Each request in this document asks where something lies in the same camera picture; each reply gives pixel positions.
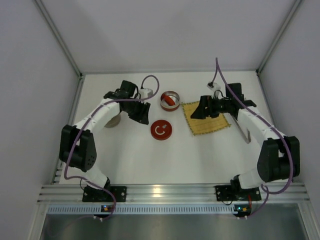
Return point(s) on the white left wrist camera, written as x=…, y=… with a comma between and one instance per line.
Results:
x=145, y=93

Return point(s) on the red steel lunch box bowl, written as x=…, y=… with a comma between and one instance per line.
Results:
x=175, y=96

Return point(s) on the slotted cable duct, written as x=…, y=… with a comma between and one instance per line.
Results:
x=145, y=209

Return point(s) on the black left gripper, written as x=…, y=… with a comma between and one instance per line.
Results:
x=133, y=108

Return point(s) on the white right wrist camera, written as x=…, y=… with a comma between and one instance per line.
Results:
x=213, y=86

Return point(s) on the aluminium front rail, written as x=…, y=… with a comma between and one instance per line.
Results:
x=151, y=193

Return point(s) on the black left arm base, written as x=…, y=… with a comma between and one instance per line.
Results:
x=93, y=195

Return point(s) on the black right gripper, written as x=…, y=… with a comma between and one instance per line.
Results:
x=208, y=106

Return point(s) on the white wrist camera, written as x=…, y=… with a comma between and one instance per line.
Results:
x=145, y=93
x=213, y=86

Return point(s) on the red round lid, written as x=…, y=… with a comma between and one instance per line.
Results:
x=161, y=130

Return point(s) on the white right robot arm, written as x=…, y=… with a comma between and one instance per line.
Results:
x=279, y=157

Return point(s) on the steel tongs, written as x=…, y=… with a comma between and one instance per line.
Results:
x=246, y=135

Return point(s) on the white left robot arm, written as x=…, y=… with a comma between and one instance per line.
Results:
x=77, y=144

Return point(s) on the red sausage toy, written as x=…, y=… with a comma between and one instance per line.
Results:
x=168, y=100

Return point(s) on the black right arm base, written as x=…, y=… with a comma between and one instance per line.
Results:
x=237, y=192

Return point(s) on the bamboo sushi mat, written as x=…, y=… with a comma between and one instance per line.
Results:
x=203, y=126

